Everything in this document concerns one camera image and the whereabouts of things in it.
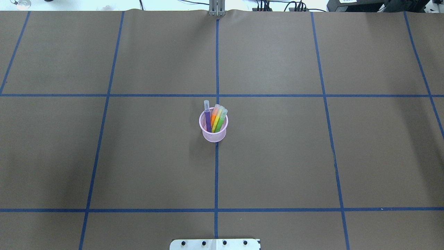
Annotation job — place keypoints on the green highlighter pen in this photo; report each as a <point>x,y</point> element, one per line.
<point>221,120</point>

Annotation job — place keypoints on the yellow highlighter pen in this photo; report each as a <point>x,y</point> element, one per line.
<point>221,107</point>

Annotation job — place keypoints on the orange highlighter pen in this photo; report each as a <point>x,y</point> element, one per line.
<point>214,114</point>

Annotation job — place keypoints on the purple highlighter pen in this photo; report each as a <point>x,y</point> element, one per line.
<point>207,113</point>

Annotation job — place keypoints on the pink mesh pen holder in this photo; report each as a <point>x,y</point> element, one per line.
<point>213,137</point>

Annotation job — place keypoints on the small electronics board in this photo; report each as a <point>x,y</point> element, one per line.
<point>264,6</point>

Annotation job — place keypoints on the black box with label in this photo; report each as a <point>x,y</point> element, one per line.
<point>365,6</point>

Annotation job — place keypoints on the aluminium frame post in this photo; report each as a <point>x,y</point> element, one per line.
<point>217,8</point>

